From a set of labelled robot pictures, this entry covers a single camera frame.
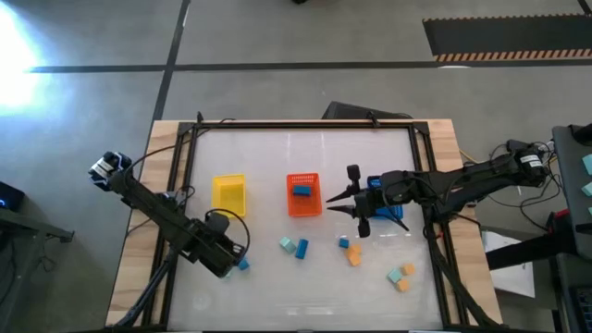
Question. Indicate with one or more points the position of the white paper sheet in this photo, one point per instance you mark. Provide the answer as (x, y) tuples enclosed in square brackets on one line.
[(509, 277)]

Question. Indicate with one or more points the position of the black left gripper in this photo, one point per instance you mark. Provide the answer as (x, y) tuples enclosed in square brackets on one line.
[(217, 252)]

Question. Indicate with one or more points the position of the black device with blue light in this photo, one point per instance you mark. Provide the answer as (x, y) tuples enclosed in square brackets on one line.
[(11, 196)]

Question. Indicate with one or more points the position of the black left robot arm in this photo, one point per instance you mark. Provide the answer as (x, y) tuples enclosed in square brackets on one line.
[(148, 208)]

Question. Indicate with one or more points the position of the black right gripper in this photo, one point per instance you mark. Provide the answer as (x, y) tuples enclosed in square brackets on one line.
[(370, 201)]

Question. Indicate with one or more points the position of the blue plastic basket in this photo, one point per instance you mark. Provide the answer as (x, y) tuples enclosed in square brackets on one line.
[(390, 213)]

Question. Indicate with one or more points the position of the black table frame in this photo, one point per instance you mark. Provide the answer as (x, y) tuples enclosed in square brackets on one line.
[(300, 125)]

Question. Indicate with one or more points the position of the black hazard-striped floor mat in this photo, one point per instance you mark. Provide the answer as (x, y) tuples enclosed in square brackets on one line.
[(509, 37)]

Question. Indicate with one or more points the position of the long blue block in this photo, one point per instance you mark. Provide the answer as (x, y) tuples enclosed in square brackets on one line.
[(301, 190), (301, 249)]

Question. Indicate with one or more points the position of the long light teal block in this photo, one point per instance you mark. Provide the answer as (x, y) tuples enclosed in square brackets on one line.
[(227, 274)]

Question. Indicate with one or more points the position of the orange block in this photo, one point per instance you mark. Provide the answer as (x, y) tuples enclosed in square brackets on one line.
[(403, 285), (355, 249), (354, 260), (408, 269)]

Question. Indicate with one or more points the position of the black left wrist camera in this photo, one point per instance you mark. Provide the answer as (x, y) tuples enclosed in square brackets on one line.
[(217, 223)]

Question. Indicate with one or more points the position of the yellow plastic basket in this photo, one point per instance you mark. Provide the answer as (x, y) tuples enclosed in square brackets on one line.
[(229, 196)]

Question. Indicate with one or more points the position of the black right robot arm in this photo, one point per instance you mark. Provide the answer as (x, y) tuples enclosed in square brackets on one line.
[(462, 182)]

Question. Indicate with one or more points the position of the light teal wedge block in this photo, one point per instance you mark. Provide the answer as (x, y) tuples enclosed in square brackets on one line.
[(287, 245)]

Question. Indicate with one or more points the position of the dark grey cart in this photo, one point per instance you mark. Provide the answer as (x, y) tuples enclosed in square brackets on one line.
[(571, 185)]

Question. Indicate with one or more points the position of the orange plastic basket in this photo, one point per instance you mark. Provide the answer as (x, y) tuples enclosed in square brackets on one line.
[(303, 208)]

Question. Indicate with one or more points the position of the small blue block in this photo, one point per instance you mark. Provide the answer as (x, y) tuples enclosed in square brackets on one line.
[(244, 264), (343, 242)]

